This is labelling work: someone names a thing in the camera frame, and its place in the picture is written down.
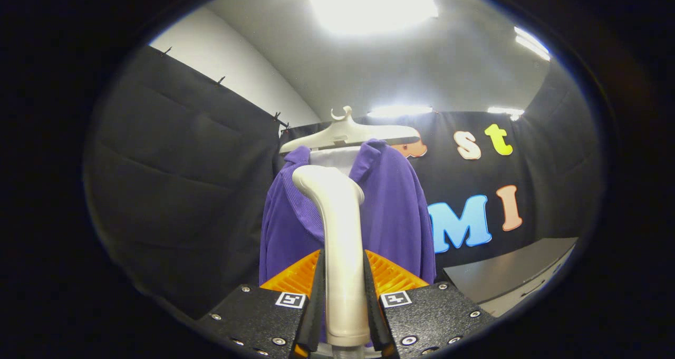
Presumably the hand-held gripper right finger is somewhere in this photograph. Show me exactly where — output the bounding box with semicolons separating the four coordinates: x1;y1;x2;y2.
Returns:
363;249;496;359

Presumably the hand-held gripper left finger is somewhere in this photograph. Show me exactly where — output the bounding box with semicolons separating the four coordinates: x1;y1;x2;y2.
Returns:
198;249;326;359

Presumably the white garment steamer head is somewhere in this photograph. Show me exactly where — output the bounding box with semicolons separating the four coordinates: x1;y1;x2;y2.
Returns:
292;165;371;347

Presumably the purple jacket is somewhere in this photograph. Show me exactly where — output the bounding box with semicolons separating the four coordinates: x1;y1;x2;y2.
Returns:
258;139;437;287

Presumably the white clothes hanger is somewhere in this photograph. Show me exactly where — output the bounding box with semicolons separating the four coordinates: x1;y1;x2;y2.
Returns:
279;106;421;154

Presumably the grey cabinet with dark top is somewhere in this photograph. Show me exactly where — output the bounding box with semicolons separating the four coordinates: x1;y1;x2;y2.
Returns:
443;237;579;318

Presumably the white inner shirt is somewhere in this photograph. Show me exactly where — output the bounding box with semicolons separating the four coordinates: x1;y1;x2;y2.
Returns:
308;145;362;177

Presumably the long ceiling light strip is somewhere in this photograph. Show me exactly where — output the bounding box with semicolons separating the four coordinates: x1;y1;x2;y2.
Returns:
369;104;433;119

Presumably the large ceiling light panel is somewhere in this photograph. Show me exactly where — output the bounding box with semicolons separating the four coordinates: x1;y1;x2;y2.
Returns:
310;0;439;34

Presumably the small square ceiling light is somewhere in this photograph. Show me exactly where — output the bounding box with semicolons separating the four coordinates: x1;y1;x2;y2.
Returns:
514;26;551;61

